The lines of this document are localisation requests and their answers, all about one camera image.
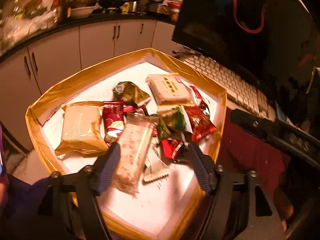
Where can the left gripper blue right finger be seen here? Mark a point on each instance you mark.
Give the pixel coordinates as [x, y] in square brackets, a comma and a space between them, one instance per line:
[203, 167]

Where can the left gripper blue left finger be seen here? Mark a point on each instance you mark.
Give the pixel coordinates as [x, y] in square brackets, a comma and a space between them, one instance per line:
[104, 168]

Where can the red candy wrapper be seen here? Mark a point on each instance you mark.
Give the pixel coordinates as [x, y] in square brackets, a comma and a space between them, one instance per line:
[173, 149]

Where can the beige biscuit bar packet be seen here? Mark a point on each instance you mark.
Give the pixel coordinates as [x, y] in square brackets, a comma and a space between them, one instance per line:
[134, 144]

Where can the white wrinkled snack packet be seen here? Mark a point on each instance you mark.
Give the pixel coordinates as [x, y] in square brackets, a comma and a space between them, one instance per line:
[155, 167]

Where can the long red snack packet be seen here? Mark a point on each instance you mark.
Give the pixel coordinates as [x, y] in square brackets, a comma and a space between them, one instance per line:
[113, 118]

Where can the green pea snack packet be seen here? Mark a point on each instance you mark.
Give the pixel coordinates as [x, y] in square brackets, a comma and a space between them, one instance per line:
[174, 120]

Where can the small red white sachet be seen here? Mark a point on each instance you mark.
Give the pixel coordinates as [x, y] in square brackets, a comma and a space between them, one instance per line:
[196, 96]

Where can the olive gold snack packet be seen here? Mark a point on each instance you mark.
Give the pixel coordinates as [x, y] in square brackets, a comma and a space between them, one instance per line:
[131, 94]

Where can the large cracker packet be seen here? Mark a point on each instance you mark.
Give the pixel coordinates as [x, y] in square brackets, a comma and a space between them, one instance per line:
[168, 89]

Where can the red triangular snack packet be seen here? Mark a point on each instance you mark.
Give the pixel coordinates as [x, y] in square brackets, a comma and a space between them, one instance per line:
[200, 123]

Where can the dark red table cloth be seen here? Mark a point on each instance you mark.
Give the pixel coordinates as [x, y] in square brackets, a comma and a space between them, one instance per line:
[242, 205]

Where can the golden pastry packet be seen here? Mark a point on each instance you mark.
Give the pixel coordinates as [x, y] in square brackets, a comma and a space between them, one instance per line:
[81, 129]

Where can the white mechanical keyboard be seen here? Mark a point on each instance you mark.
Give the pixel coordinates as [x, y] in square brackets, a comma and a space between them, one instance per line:
[238, 90]

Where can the gold cardboard box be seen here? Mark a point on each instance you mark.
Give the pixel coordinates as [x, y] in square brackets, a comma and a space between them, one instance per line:
[162, 209]

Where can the black computer monitor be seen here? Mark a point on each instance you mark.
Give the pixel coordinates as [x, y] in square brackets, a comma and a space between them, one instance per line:
[272, 42]

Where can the white bowl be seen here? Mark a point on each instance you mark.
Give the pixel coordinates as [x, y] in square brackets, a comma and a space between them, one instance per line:
[81, 12]

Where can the dark glass bottle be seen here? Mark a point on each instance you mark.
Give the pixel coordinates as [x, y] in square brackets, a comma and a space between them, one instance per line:
[65, 7]

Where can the black wok with lid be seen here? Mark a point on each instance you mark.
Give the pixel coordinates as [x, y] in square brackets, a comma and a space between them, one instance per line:
[107, 4]

